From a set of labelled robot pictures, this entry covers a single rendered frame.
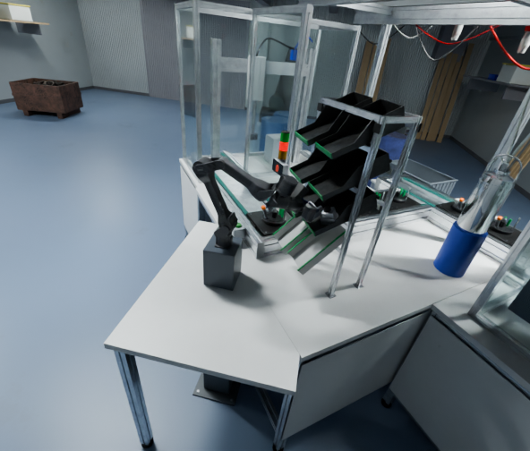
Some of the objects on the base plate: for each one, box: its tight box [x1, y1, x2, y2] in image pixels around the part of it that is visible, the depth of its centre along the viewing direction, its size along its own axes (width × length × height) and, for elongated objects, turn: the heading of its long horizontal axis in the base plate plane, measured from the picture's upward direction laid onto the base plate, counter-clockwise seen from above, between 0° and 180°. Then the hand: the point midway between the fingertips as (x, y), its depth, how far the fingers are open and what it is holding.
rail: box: [216, 180, 266, 259], centre depth 185 cm, size 6×89×11 cm, turn 18°
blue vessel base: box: [433, 220, 488, 277], centre depth 156 cm, size 16×16×27 cm
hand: (309, 206), depth 119 cm, fingers closed on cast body, 4 cm apart
